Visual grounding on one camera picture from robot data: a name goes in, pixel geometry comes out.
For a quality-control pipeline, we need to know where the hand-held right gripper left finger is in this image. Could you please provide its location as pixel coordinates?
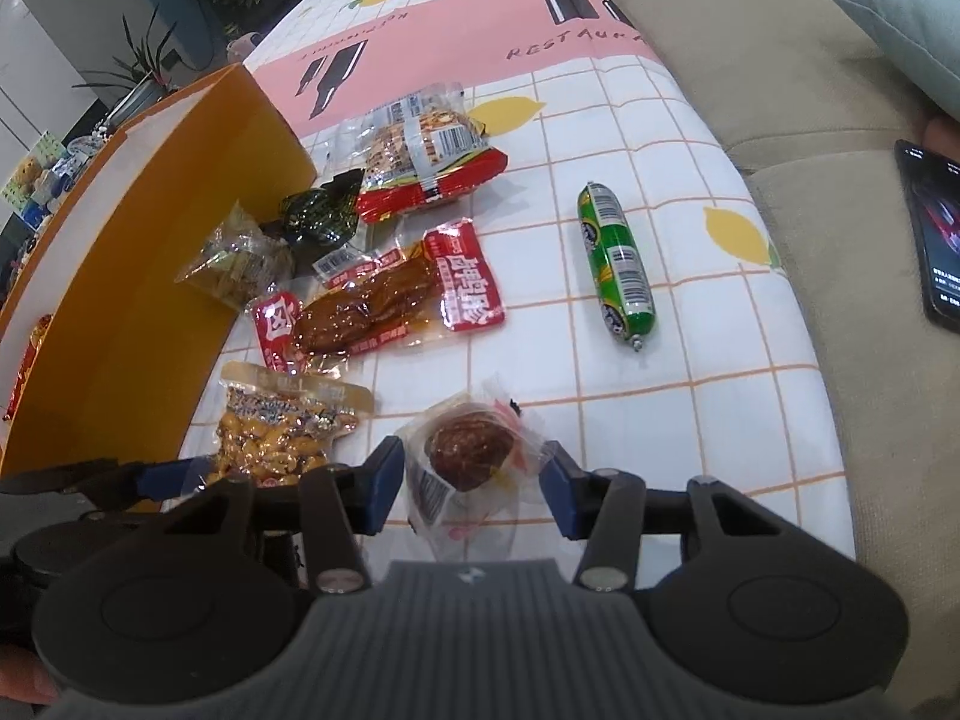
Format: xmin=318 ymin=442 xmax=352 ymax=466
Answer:
xmin=161 ymin=435 xmax=407 ymax=595

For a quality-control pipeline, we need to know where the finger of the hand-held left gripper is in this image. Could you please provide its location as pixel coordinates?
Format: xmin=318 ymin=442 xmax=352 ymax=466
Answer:
xmin=0 ymin=457 xmax=218 ymax=515

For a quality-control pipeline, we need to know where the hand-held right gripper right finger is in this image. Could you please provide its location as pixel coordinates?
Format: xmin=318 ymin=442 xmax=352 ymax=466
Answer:
xmin=538 ymin=441 xmax=781 ymax=592

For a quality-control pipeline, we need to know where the round brown snack clear packet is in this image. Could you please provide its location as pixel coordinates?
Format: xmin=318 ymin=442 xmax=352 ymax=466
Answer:
xmin=396 ymin=373 xmax=550 ymax=545

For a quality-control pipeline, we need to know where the yellow snack vacuum packet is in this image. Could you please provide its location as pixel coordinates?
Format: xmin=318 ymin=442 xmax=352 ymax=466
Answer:
xmin=216 ymin=362 xmax=376 ymax=490

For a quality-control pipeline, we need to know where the orange cardboard box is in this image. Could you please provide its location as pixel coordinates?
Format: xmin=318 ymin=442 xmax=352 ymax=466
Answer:
xmin=0 ymin=62 xmax=320 ymax=477

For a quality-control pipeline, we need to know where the dark green snack packet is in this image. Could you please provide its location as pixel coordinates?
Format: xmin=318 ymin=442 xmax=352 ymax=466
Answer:
xmin=280 ymin=169 xmax=366 ymax=254

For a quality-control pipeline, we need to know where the person's left hand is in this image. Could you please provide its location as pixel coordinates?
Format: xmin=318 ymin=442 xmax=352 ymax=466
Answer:
xmin=0 ymin=651 xmax=58 ymax=706

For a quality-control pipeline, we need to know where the red braised meat packet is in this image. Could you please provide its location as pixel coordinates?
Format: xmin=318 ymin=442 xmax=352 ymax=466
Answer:
xmin=253 ymin=220 xmax=506 ymax=374

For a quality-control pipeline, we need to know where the red foil packet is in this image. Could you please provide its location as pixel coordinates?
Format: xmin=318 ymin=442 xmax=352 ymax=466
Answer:
xmin=2 ymin=313 xmax=55 ymax=422

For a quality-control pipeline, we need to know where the clear packet of greenish snack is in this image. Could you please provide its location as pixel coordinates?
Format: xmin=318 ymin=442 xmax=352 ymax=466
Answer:
xmin=175 ymin=201 xmax=295 ymax=310

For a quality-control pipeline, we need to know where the green sausage stick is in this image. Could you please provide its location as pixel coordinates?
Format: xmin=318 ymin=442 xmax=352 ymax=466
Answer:
xmin=576 ymin=181 xmax=658 ymax=352

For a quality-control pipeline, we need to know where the red peanut snack packet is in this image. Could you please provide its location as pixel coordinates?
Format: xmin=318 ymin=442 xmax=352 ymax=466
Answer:
xmin=355 ymin=100 xmax=509 ymax=224

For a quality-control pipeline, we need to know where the pile of counter clutter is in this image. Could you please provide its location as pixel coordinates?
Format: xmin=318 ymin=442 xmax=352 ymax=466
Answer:
xmin=0 ymin=124 xmax=110 ymax=256

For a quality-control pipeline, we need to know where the yellow flower picture card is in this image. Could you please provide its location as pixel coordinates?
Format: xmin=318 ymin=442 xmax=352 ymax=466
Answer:
xmin=2 ymin=131 xmax=65 ymax=211

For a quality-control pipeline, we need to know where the beige sofa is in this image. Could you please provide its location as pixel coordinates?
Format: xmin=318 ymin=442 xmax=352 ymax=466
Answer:
xmin=559 ymin=0 xmax=960 ymax=720

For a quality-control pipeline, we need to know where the potted plant in grey pot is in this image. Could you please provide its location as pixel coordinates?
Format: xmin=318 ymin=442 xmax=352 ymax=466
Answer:
xmin=71 ymin=4 xmax=185 ymax=130

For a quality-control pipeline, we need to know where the small pink object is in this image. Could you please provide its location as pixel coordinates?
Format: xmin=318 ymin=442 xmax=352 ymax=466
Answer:
xmin=223 ymin=30 xmax=263 ymax=65

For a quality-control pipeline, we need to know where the black smartphone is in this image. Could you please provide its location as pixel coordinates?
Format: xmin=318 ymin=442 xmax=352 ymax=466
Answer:
xmin=895 ymin=139 xmax=960 ymax=332

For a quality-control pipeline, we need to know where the light blue cushion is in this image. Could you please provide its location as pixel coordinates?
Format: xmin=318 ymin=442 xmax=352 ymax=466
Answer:
xmin=820 ymin=0 xmax=960 ymax=119

